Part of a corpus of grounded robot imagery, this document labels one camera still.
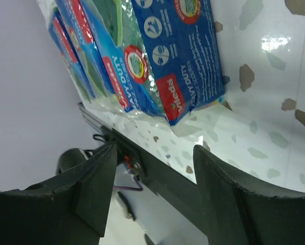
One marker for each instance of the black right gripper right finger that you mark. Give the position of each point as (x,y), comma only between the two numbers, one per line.
(239,208)

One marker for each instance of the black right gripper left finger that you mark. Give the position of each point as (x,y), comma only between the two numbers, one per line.
(69,208)

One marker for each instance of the green sponge pack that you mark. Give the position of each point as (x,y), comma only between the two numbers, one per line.
(180,40)

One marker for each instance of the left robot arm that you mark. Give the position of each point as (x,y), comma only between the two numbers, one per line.
(75,156)

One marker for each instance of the blue sponge pack left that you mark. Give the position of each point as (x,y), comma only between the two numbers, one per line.
(63,42)

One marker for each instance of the blue sponge pack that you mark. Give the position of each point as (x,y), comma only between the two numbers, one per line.
(109,40)
(63,42)

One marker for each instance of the blue sponge pack middle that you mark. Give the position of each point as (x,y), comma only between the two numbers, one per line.
(109,40)

